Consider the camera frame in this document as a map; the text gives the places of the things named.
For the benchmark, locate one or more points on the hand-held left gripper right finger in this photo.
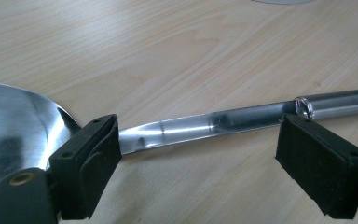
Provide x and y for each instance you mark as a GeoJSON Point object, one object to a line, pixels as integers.
{"type": "Point", "coordinates": [323, 168]}

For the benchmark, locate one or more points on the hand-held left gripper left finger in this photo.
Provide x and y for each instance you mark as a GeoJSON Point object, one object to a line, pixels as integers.
{"type": "Point", "coordinates": [84, 168]}

